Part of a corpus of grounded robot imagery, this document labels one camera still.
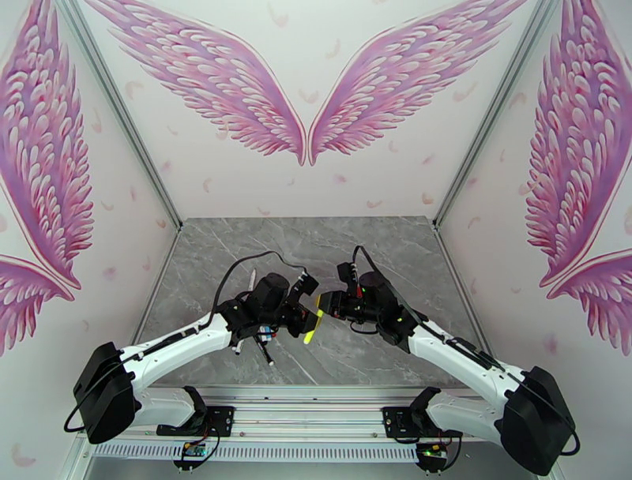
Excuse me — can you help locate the yellow highlighter pen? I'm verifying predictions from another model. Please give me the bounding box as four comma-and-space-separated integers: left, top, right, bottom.
303, 306, 325, 347

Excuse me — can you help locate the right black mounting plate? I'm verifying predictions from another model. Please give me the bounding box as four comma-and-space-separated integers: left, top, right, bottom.
382, 405, 463, 441

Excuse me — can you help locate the black mounting plate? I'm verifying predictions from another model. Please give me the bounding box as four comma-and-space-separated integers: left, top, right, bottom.
156, 405, 235, 437
382, 405, 463, 441

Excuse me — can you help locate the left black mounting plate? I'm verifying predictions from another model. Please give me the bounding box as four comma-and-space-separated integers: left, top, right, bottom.
156, 405, 235, 437

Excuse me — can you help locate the right small circuit board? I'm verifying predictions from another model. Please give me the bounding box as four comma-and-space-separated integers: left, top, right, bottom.
416, 442, 453, 470

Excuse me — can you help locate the small circuit board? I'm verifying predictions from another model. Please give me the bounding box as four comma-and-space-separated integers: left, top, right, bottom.
172, 441, 209, 470
416, 442, 453, 470

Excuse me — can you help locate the left small circuit board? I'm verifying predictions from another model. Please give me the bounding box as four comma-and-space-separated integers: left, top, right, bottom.
172, 441, 209, 470

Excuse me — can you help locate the right black camera cable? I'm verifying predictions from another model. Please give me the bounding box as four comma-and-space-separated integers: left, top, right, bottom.
351, 245, 581, 457

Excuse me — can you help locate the black camera cable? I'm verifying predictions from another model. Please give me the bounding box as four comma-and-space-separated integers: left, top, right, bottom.
62, 250, 310, 435
351, 245, 581, 457

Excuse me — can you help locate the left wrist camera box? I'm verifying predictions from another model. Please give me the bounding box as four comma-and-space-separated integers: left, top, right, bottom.
288, 272, 321, 301

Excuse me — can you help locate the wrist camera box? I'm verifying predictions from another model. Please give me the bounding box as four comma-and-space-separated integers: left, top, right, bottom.
288, 272, 321, 301
337, 261, 360, 292

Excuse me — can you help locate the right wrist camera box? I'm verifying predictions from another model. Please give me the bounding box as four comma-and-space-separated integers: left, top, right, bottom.
337, 261, 360, 292

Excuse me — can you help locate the left black camera cable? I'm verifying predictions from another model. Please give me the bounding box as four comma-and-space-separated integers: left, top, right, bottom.
62, 250, 310, 435

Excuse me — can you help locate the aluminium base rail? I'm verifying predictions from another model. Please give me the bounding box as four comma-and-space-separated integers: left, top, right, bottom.
78, 386, 540, 443

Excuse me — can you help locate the white perforated cable tray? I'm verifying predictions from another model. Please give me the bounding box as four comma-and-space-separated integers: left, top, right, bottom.
91, 441, 423, 463

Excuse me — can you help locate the right aluminium frame post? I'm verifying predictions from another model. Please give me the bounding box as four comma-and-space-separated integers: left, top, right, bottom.
431, 0, 562, 233

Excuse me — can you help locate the aluminium frame post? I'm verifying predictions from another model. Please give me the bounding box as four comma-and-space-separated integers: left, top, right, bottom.
55, 0, 184, 233
431, 0, 562, 233

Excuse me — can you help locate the left aluminium frame post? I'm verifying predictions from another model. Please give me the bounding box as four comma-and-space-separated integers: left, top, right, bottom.
55, 0, 184, 233

